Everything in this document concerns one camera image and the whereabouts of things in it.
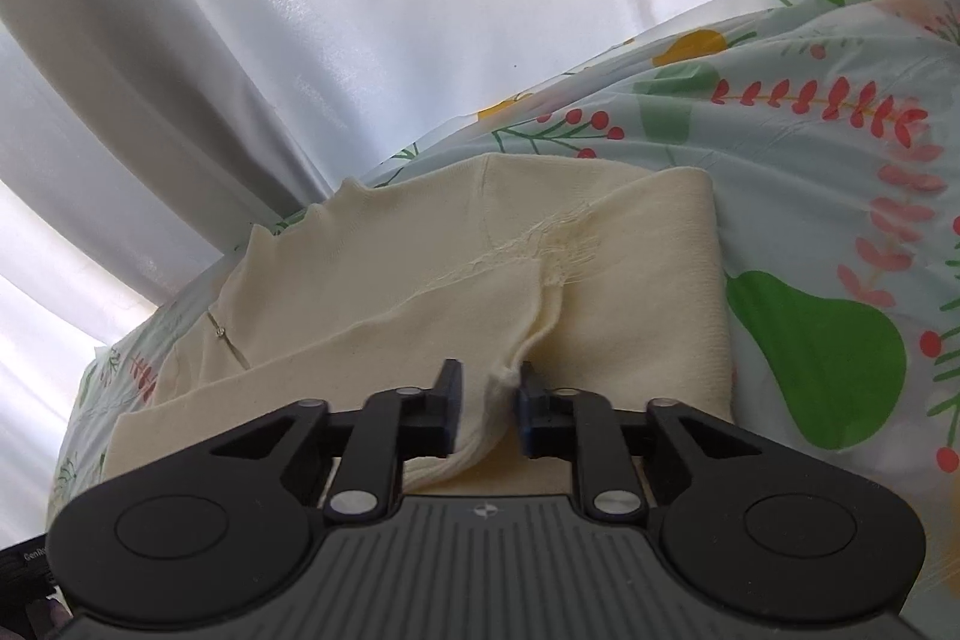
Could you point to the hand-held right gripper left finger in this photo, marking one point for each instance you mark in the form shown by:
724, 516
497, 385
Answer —
450, 411

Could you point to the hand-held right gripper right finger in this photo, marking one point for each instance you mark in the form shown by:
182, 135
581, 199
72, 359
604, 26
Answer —
529, 419

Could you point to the cream knit sweater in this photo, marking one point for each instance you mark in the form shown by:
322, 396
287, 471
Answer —
375, 280

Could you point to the person's left hand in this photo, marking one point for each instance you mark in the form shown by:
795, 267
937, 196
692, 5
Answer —
52, 614

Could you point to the floral printed bed sheet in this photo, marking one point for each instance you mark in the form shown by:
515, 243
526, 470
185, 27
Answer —
825, 197

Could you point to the white sheer curtain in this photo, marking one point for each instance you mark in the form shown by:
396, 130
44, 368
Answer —
375, 10

